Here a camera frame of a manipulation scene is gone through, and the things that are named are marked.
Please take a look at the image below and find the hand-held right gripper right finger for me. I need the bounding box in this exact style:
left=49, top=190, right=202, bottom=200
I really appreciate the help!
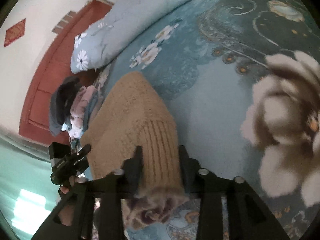
left=179, top=145, right=290, bottom=240

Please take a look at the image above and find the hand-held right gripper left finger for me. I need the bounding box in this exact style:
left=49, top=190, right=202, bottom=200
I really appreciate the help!
left=32, top=145, right=144, bottom=240

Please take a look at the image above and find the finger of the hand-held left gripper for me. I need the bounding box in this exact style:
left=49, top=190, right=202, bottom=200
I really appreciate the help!
left=72, top=144, right=92, bottom=162

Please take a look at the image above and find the beige knitted sweater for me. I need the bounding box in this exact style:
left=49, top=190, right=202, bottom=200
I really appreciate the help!
left=80, top=71, right=185, bottom=195

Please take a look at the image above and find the person's left forearm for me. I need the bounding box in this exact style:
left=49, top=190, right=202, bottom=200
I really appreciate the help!
left=57, top=200, right=76, bottom=227

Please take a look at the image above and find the person's left hand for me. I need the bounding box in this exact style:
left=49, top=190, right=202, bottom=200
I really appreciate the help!
left=59, top=175, right=87, bottom=197

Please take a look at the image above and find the pink garment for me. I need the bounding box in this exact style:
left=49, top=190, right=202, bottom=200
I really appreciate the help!
left=70, top=86, right=98, bottom=139

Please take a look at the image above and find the dark blue garment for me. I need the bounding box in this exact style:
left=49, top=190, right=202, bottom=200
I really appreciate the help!
left=49, top=77, right=80, bottom=137

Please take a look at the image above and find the dark teal floral blanket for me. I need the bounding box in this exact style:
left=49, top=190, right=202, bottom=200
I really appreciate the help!
left=92, top=0, right=320, bottom=240

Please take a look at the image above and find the light blue daisy quilt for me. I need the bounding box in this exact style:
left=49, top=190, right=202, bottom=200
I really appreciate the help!
left=71, top=0, right=233, bottom=74

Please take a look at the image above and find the red wooden bed frame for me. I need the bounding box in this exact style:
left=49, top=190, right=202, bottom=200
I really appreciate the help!
left=19, top=0, right=113, bottom=145

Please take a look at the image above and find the red diamond wall decoration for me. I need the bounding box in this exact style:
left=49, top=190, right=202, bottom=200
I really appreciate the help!
left=4, top=18, right=27, bottom=47

